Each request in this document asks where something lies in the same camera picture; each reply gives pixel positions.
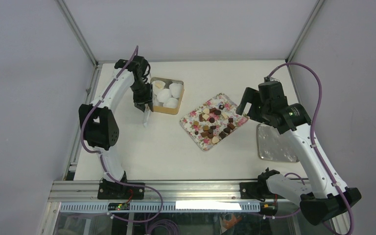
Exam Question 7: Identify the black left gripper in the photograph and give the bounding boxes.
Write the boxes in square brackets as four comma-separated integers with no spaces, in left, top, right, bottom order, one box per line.
[130,79,153,113]

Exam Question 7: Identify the silver metal tongs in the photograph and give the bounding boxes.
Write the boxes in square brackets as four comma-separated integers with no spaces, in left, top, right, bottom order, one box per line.
[142,104,152,127]

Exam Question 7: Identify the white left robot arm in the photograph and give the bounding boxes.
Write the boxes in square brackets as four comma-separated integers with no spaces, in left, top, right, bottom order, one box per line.
[78,55,153,199]

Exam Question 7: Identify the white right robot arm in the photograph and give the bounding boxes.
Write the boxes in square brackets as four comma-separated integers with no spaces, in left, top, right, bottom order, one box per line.
[236,81,362,225]

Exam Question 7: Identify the white paper cup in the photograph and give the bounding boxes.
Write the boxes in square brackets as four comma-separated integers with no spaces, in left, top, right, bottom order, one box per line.
[157,89,172,103]
[152,80,166,94]
[169,83,184,99]
[163,97,179,109]

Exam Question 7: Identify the yellow tin box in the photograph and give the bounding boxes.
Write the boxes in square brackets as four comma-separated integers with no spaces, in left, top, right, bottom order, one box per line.
[150,77,185,115]

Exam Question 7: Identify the floral rectangular tray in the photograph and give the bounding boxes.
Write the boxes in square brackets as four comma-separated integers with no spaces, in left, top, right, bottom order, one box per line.
[179,93,249,152]

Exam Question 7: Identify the silver tin lid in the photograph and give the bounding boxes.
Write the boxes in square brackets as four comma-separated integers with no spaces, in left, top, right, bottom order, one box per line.
[256,124,299,163]

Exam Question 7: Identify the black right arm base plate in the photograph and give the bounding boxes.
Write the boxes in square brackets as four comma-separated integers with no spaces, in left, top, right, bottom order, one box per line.
[239,182,275,202]

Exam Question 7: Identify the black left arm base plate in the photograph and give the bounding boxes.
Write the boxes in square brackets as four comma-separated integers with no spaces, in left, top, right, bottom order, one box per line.
[97,180,145,200]

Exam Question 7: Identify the aluminium frame rail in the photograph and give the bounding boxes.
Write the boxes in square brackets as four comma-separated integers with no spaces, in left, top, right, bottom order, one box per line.
[48,180,257,202]

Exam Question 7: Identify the white slotted cable duct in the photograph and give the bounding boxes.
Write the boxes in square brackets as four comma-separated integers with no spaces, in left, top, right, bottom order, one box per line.
[60,201,260,213]

